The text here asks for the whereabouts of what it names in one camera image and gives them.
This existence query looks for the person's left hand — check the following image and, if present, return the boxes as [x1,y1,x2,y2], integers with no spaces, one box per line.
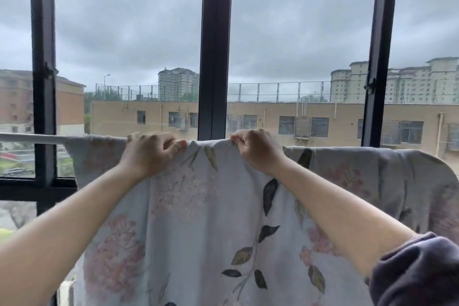
[118,131,188,179]

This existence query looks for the person's right hand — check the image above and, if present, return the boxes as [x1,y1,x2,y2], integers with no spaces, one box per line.
[230,128,287,175]

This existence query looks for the floral light blue bedsheet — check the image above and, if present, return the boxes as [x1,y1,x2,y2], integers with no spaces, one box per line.
[64,134,459,306]

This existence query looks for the white metal drying rack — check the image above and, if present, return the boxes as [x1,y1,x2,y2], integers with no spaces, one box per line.
[0,132,72,145]

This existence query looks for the person's left forearm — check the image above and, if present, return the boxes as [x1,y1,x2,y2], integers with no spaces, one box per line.
[0,165,148,306]

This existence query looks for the person's right forearm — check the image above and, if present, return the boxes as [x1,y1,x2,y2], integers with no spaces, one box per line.
[272,158,418,278]

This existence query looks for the person's dark right sleeve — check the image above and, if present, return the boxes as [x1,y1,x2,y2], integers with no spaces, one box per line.
[369,232,459,306]

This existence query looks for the grey tall apartment block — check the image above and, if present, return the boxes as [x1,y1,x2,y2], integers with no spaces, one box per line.
[157,67,200,102]

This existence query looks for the long beige building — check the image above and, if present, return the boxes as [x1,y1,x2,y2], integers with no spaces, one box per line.
[89,100,459,175]

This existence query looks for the brown brick building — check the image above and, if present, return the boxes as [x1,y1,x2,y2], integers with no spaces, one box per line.
[0,69,86,136]

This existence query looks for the white tall apartment buildings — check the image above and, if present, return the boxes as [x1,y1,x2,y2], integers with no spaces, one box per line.
[329,57,459,105]

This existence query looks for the rooftop wire fence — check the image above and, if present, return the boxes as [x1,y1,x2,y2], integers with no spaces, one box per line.
[95,81,332,103]

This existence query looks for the black metal window frame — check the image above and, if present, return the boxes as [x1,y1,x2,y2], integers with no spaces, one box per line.
[0,0,401,306]

